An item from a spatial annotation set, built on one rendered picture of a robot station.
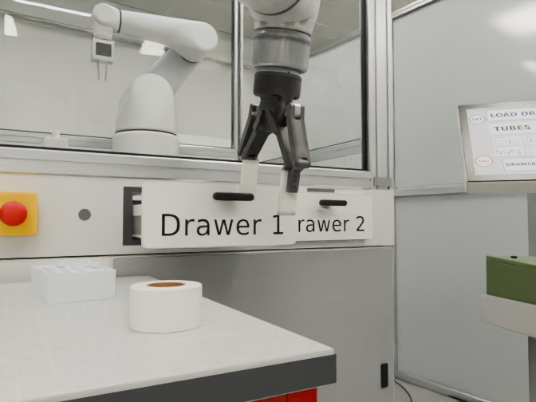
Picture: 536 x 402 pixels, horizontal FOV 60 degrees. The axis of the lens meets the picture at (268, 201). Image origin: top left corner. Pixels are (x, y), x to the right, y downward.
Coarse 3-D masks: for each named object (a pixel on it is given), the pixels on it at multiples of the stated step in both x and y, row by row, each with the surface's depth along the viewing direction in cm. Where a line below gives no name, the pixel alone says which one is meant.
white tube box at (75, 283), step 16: (32, 272) 67; (48, 272) 63; (64, 272) 62; (80, 272) 60; (96, 272) 61; (112, 272) 62; (32, 288) 66; (48, 288) 57; (64, 288) 58; (80, 288) 59; (96, 288) 61; (112, 288) 62; (48, 304) 57
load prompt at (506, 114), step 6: (504, 108) 129; (510, 108) 129; (516, 108) 128; (522, 108) 128; (528, 108) 127; (534, 108) 126; (486, 114) 129; (492, 114) 129; (498, 114) 128; (504, 114) 128; (510, 114) 127; (516, 114) 127; (522, 114) 126; (528, 114) 126; (534, 114) 125; (492, 120) 127; (498, 120) 127
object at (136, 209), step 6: (132, 210) 90; (138, 210) 86; (132, 216) 89; (138, 216) 85; (132, 222) 89; (138, 222) 85; (132, 228) 89; (138, 228) 85; (132, 234) 90; (138, 234) 86
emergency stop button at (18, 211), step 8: (0, 208) 73; (8, 208) 73; (16, 208) 73; (24, 208) 74; (0, 216) 73; (8, 216) 73; (16, 216) 73; (24, 216) 74; (8, 224) 73; (16, 224) 74
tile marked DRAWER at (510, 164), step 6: (504, 162) 116; (510, 162) 116; (516, 162) 115; (522, 162) 115; (528, 162) 114; (534, 162) 114; (504, 168) 115; (510, 168) 114; (516, 168) 114; (522, 168) 113; (528, 168) 113; (534, 168) 112
